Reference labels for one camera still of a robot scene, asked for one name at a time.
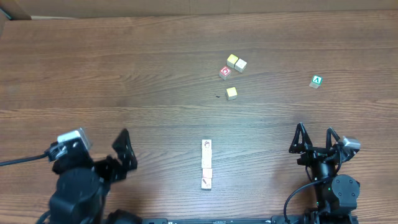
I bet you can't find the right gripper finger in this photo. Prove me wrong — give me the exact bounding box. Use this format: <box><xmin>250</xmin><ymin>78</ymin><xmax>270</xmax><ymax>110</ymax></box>
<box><xmin>326</xmin><ymin>127</ymin><xmax>340</xmax><ymax>149</ymax></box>
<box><xmin>289</xmin><ymin>123</ymin><xmax>313</xmax><ymax>154</ymax></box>

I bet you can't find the yellow wooden block centre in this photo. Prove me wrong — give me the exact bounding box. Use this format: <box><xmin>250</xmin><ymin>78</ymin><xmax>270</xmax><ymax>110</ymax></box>
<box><xmin>226</xmin><ymin>87</ymin><xmax>238</xmax><ymax>100</ymax></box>

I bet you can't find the yellow wooden block upper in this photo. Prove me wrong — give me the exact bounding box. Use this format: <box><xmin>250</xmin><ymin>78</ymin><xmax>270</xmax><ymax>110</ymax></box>
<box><xmin>226</xmin><ymin>54</ymin><xmax>239</xmax><ymax>68</ymax></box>

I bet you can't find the red picture wooden block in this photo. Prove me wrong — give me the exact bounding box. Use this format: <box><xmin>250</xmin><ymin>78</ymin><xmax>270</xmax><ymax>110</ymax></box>
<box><xmin>201</xmin><ymin>158</ymin><xmax>212</xmax><ymax>169</ymax></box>

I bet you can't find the yellow wooden block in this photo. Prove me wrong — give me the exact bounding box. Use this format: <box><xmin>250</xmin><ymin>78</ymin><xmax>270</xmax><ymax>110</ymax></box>
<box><xmin>226</xmin><ymin>54</ymin><xmax>239</xmax><ymax>68</ymax></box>
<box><xmin>226</xmin><ymin>87</ymin><xmax>238</xmax><ymax>100</ymax></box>

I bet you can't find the dotted pattern wooden block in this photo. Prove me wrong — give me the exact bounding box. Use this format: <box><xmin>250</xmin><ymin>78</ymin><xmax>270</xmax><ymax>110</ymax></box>
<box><xmin>202</xmin><ymin>149</ymin><xmax>212</xmax><ymax>159</ymax></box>

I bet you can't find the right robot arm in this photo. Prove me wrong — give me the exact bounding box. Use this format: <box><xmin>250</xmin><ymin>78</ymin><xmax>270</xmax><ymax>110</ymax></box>
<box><xmin>283</xmin><ymin>123</ymin><xmax>361</xmax><ymax>223</ymax></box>

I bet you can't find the brown animal wooden block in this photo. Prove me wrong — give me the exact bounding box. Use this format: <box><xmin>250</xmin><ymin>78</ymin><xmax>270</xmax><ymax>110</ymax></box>
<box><xmin>201</xmin><ymin>139</ymin><xmax>211</xmax><ymax>150</ymax></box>

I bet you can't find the hammer picture wooden block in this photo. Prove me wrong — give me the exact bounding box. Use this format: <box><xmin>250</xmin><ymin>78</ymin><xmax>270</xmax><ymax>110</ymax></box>
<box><xmin>201</xmin><ymin>178</ymin><xmax>212</xmax><ymax>190</ymax></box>

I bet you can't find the white wooden block upper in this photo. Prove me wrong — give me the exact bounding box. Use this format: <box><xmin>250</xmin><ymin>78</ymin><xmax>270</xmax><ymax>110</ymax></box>
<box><xmin>234</xmin><ymin>58</ymin><xmax>247</xmax><ymax>73</ymax></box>

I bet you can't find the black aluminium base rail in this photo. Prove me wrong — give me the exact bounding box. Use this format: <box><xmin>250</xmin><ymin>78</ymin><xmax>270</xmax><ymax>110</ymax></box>
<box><xmin>142</xmin><ymin>215</ymin><xmax>359</xmax><ymax>224</ymax></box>

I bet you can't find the red Y wooden block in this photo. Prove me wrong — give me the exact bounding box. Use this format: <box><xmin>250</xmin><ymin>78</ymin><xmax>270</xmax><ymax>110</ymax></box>
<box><xmin>202</xmin><ymin>168</ymin><xmax>213</xmax><ymax>179</ymax></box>

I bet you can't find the red circle wooden block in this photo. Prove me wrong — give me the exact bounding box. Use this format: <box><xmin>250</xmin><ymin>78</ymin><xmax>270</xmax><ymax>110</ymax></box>
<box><xmin>219</xmin><ymin>66</ymin><xmax>231</xmax><ymax>80</ymax></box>

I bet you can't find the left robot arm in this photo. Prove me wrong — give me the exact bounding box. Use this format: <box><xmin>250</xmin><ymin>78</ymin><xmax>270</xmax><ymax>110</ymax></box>
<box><xmin>37</xmin><ymin>128</ymin><xmax>142</xmax><ymax>223</ymax></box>

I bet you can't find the green V wooden block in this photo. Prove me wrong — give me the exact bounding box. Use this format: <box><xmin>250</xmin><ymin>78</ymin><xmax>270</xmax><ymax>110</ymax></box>
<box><xmin>309</xmin><ymin>75</ymin><xmax>323</xmax><ymax>89</ymax></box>

